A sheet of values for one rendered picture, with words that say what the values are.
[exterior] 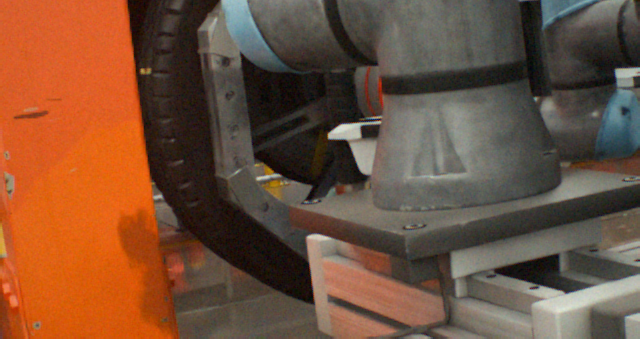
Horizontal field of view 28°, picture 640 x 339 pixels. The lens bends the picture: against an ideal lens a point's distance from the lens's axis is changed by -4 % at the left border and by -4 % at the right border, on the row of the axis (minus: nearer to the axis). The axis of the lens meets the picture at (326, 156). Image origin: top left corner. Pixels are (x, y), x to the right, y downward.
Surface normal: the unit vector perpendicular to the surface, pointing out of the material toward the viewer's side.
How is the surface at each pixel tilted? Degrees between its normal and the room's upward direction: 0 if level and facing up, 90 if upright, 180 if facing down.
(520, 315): 0
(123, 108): 90
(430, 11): 90
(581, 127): 90
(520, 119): 72
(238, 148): 90
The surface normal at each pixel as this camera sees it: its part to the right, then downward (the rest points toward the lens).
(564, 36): -0.63, 0.14
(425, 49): -0.41, 0.16
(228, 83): 0.32, 0.07
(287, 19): -0.63, 0.35
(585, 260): -0.91, 0.16
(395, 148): -0.82, -0.14
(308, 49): -0.42, 0.77
